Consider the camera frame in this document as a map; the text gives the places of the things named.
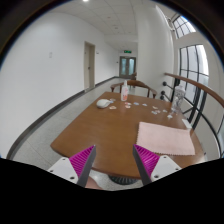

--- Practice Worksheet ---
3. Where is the white bottle with red label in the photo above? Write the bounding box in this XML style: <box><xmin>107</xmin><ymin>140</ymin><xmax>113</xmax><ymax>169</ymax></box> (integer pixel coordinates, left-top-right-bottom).
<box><xmin>121</xmin><ymin>80</ymin><xmax>128</xmax><ymax>101</ymax></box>

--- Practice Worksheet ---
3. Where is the white folded cloth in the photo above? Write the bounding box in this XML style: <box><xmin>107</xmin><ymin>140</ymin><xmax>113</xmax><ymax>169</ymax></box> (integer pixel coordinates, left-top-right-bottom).
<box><xmin>96</xmin><ymin>99</ymin><xmax>111</xmax><ymax>109</ymax></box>

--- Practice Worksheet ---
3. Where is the double glass door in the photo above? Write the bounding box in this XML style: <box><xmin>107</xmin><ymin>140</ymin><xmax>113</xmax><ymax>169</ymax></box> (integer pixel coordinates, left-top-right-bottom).
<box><xmin>119</xmin><ymin>56</ymin><xmax>136</xmax><ymax>78</ymax></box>

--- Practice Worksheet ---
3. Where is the wooden handrail with black railing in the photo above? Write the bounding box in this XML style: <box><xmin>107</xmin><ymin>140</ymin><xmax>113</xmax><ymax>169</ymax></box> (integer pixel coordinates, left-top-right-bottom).
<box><xmin>160</xmin><ymin>73</ymin><xmax>224</xmax><ymax>158</ymax></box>

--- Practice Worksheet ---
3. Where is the pink towel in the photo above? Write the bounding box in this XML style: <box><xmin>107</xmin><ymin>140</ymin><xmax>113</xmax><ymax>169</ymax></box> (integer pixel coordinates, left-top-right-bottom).
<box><xmin>137</xmin><ymin>122</ymin><xmax>195</xmax><ymax>156</ymax></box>

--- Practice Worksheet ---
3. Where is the wooden chair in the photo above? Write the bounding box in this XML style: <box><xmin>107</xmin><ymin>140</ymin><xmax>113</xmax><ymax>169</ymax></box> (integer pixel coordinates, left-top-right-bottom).
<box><xmin>110</xmin><ymin>80</ymin><xmax>157</xmax><ymax>99</ymax></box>

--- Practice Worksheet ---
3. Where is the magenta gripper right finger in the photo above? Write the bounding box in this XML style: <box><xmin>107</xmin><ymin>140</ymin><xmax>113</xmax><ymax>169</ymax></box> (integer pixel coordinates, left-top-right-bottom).
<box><xmin>133</xmin><ymin>144</ymin><xmax>181</xmax><ymax>186</ymax></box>

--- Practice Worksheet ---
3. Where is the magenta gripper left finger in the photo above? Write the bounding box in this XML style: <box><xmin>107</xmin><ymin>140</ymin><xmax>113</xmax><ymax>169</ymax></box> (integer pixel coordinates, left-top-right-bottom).
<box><xmin>48</xmin><ymin>145</ymin><xmax>96</xmax><ymax>187</ymax></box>

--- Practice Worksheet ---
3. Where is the brown wooden table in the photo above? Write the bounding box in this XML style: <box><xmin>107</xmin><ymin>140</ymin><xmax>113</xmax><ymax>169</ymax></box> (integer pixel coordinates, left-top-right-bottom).
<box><xmin>50</xmin><ymin>91</ymin><xmax>205</xmax><ymax>180</ymax></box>

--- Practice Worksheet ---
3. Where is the green exit sign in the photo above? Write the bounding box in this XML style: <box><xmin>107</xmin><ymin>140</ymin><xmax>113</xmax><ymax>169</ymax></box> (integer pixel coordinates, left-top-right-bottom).
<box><xmin>123</xmin><ymin>50</ymin><xmax>132</xmax><ymax>54</ymax></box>

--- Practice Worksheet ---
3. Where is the large black framed window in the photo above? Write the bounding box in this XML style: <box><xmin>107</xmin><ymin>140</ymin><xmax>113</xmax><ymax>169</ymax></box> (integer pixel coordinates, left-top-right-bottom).
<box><xmin>178</xmin><ymin>44</ymin><xmax>210</xmax><ymax>105</ymax></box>

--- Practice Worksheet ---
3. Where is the clear plastic bottle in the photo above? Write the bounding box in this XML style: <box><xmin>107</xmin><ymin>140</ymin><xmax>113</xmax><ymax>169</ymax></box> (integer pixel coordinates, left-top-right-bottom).
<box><xmin>171</xmin><ymin>85</ymin><xmax>185</xmax><ymax>113</ymax></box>

